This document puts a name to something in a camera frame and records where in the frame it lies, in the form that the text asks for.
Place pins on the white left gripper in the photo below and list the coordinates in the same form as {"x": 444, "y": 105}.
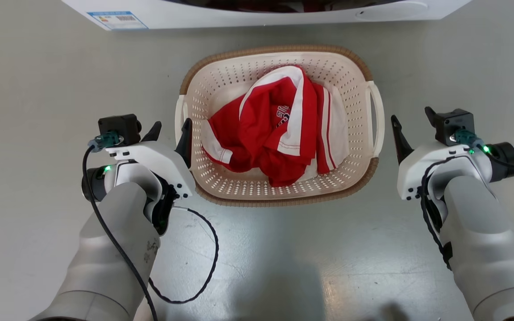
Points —
{"x": 159, "y": 160}

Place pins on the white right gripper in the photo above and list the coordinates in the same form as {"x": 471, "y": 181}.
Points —
{"x": 431, "y": 160}

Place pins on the cream perforated laundry basket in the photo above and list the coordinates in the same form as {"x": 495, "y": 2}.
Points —
{"x": 221, "y": 80}

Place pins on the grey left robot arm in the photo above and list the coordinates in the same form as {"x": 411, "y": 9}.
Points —
{"x": 105, "y": 258}

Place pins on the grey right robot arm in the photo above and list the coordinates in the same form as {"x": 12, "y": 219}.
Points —
{"x": 484, "y": 249}

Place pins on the red and white jersey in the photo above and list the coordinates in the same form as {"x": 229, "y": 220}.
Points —
{"x": 266, "y": 133}

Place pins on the blue energy label sticker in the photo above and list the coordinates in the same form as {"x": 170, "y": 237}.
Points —
{"x": 116, "y": 20}

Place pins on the white washing machine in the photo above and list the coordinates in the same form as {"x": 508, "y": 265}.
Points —
{"x": 239, "y": 20}

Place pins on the dark washing machine door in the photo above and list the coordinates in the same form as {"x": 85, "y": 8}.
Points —
{"x": 283, "y": 4}

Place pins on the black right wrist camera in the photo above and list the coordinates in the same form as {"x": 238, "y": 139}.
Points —
{"x": 453, "y": 122}

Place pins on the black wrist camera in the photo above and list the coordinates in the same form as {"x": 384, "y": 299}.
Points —
{"x": 453, "y": 122}
{"x": 121, "y": 125}

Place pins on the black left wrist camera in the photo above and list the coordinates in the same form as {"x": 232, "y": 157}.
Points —
{"x": 121, "y": 125}

